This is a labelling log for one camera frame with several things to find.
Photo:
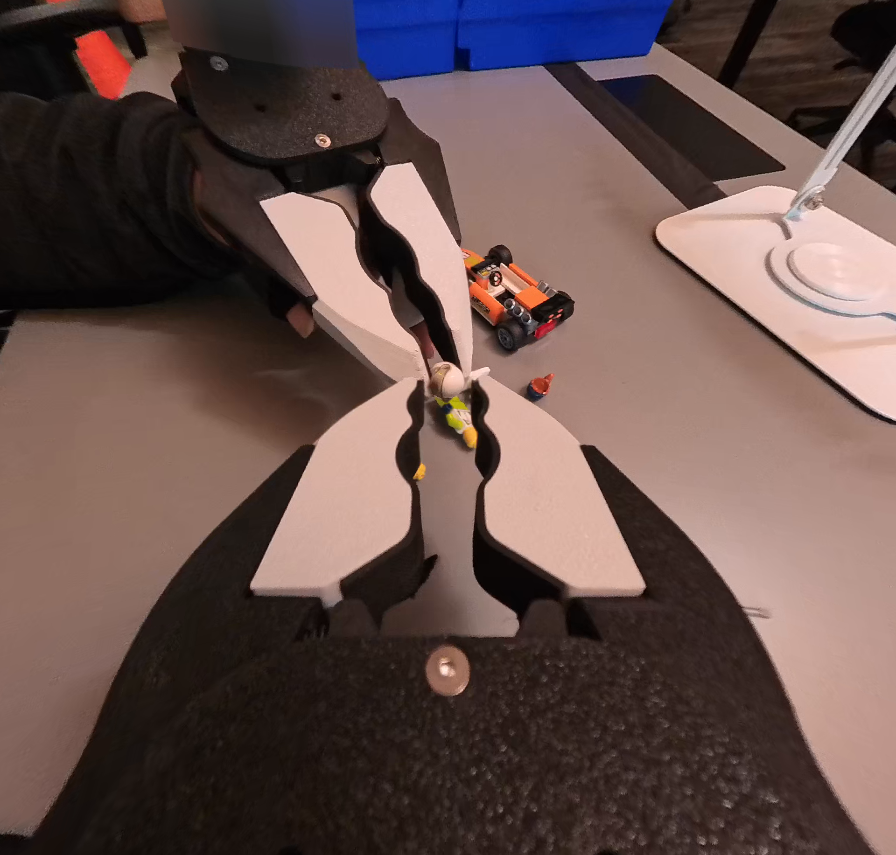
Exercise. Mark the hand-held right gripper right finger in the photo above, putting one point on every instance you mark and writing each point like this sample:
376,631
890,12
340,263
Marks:
560,519

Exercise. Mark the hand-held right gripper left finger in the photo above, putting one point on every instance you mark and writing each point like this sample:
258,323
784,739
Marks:
343,519

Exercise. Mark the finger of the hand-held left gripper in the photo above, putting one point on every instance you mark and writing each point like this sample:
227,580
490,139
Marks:
329,260
420,225

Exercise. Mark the orange lego race car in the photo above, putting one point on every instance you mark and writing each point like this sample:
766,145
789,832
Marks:
518,302

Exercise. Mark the red lego helmet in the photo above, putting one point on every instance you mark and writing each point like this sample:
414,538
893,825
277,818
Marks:
541,388

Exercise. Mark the lime white lego minifigure torso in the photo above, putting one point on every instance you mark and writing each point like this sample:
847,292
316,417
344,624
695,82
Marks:
455,414

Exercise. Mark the person's left hand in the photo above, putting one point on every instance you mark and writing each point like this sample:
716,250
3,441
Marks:
300,321

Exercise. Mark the orange striped cone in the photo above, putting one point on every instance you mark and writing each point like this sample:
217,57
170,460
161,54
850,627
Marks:
101,65

